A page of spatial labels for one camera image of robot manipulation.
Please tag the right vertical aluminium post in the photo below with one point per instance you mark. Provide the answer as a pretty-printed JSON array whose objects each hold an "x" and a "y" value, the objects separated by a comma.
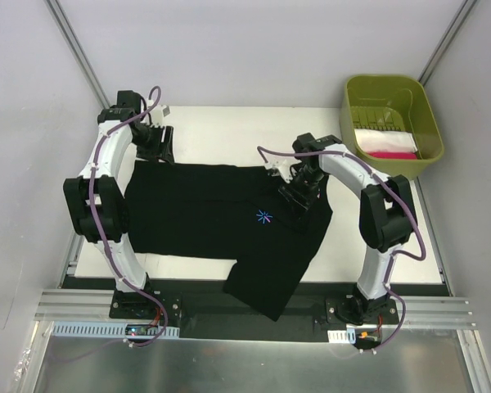
[{"x": 459, "y": 19}]

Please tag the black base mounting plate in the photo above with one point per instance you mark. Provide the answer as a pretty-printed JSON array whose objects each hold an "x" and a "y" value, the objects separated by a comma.
[{"x": 203, "y": 310}]

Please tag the aluminium frame rail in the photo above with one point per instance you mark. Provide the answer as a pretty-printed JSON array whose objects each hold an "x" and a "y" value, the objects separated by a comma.
[{"x": 416, "y": 312}]

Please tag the black t shirt blue logo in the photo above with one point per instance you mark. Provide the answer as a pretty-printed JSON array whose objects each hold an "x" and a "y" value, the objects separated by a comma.
[{"x": 225, "y": 212}]

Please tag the pink rolled t shirt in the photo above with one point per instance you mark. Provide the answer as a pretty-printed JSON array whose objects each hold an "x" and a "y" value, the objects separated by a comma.
[{"x": 385, "y": 155}]

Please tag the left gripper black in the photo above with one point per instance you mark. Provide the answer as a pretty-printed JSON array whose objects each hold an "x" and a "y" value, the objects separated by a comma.
[{"x": 158, "y": 142}]

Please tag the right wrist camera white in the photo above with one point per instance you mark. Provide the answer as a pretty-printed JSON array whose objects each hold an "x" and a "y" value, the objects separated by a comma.
[{"x": 281, "y": 169}]

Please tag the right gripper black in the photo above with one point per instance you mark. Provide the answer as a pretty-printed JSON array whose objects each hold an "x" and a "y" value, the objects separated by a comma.
[{"x": 296, "y": 192}]

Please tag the white rolled t shirt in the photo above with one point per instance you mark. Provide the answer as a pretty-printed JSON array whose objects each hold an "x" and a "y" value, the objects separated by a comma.
[{"x": 370, "y": 140}]

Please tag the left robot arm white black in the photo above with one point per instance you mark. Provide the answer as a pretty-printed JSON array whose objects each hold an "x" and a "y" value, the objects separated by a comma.
[{"x": 96, "y": 204}]

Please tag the vertical aluminium post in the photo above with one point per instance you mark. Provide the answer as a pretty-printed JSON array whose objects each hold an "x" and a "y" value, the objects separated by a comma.
[
  {"x": 459, "y": 19},
  {"x": 62, "y": 21}
]

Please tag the olive green plastic bin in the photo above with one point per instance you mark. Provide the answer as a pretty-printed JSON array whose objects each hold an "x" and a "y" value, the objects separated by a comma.
[{"x": 395, "y": 103}]

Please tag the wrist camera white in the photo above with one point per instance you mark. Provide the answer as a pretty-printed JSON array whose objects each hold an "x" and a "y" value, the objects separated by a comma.
[
  {"x": 157, "y": 115},
  {"x": 281, "y": 169}
]

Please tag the right white cable duct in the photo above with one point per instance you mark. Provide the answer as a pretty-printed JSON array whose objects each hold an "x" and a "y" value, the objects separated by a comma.
[{"x": 347, "y": 336}]

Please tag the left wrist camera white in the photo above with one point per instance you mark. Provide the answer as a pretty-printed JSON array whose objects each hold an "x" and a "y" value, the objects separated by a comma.
[{"x": 157, "y": 115}]

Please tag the left vertical aluminium post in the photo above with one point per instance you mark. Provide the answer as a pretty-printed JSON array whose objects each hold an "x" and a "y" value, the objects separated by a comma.
[{"x": 62, "y": 21}]

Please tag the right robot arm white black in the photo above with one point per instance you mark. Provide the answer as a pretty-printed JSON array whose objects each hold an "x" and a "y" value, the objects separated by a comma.
[{"x": 386, "y": 215}]

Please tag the white slotted cable duct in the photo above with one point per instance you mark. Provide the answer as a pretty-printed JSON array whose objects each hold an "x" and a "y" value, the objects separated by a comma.
[{"x": 134, "y": 331}]

